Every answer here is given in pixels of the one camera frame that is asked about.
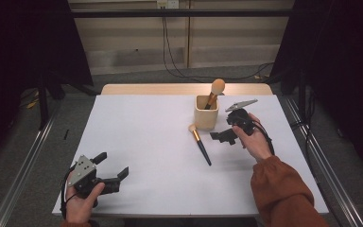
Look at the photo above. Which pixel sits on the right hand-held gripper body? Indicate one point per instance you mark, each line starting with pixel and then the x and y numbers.
pixel 241 118

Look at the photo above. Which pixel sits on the yellow floor tape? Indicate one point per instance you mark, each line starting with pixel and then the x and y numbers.
pixel 32 103

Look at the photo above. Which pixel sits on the large fluffy makeup brush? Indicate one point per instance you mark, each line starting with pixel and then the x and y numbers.
pixel 216 91

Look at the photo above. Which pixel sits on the person's right hand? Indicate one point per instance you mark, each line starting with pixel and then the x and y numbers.
pixel 255 142

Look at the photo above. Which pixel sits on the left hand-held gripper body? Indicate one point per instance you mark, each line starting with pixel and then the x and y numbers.
pixel 82 171

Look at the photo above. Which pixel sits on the small black floor object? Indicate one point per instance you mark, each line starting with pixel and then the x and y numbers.
pixel 66 134

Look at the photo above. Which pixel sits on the metal floor rail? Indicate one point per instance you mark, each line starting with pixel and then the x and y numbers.
pixel 340 195
pixel 22 176

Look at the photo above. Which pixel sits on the white table mat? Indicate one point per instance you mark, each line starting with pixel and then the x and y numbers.
pixel 145 142

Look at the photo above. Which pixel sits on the black metal stand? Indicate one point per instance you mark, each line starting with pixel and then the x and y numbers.
pixel 43 104

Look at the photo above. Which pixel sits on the black curtain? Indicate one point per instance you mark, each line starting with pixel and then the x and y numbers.
pixel 343 63
pixel 19 56

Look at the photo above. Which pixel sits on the white wall outlet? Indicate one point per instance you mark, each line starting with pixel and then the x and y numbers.
pixel 168 3

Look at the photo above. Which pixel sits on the small slim makeup brush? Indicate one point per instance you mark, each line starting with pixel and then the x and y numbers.
pixel 200 145

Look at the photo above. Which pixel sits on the beige square cup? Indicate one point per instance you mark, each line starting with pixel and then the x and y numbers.
pixel 205 118

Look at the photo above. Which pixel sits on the black horizontal bar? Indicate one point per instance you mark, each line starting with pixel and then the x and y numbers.
pixel 176 13

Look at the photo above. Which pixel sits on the person's left hand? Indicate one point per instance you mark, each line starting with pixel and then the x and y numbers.
pixel 80 206

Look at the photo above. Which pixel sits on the light wooden table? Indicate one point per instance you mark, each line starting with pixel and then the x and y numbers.
pixel 157 89

